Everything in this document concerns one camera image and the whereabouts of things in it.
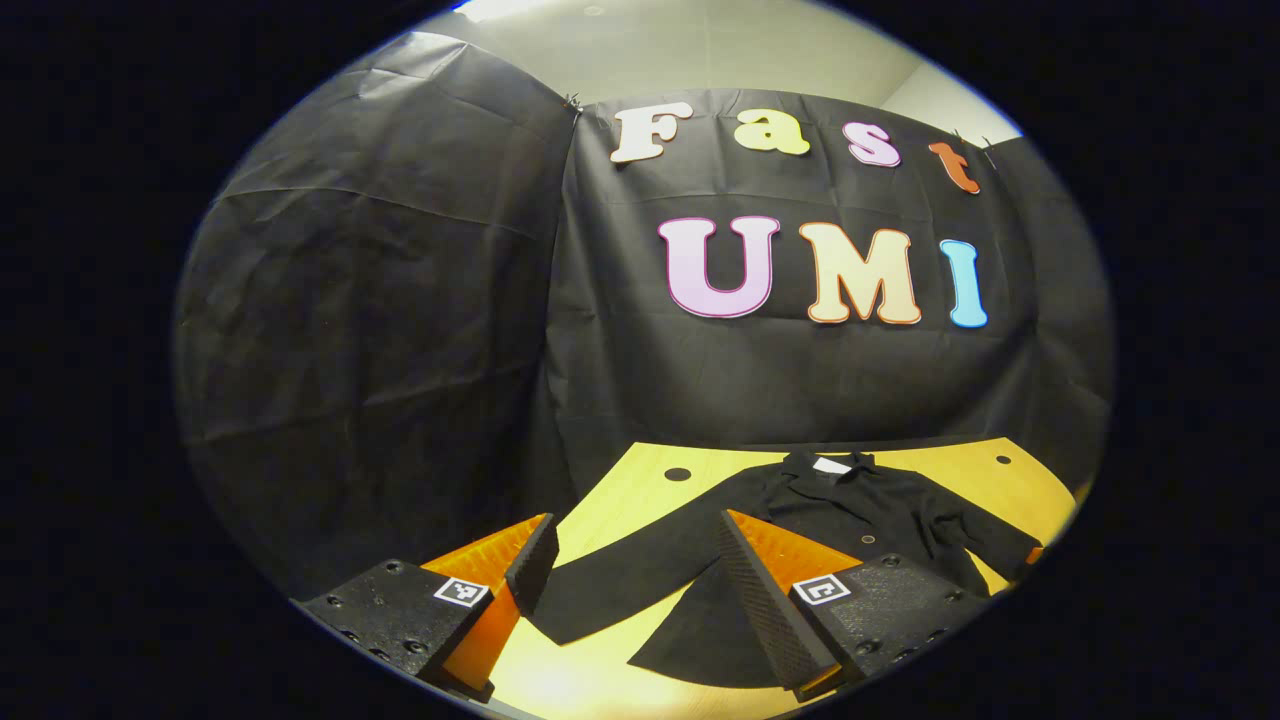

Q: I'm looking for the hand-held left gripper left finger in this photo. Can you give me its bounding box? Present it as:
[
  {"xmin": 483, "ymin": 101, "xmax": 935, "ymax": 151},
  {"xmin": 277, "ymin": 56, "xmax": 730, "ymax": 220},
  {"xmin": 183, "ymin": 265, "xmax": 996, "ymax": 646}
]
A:
[{"xmin": 295, "ymin": 512, "xmax": 561, "ymax": 704}]

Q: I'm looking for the black buttoned coat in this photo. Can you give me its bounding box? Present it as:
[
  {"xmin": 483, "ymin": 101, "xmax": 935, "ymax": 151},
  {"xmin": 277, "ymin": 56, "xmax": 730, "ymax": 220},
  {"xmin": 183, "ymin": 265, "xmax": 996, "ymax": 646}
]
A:
[{"xmin": 520, "ymin": 448, "xmax": 1046, "ymax": 691}]

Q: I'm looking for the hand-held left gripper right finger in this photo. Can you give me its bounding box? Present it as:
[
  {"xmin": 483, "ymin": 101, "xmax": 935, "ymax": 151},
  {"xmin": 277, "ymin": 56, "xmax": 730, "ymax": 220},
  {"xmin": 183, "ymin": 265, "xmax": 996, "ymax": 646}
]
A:
[{"xmin": 718, "ymin": 508, "xmax": 991, "ymax": 701}]

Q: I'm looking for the black backdrop cloth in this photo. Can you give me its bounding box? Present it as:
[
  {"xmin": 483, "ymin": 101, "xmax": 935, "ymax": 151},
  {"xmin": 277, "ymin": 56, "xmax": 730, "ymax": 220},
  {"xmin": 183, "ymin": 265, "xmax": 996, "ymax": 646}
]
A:
[{"xmin": 172, "ymin": 30, "xmax": 1116, "ymax": 601}]

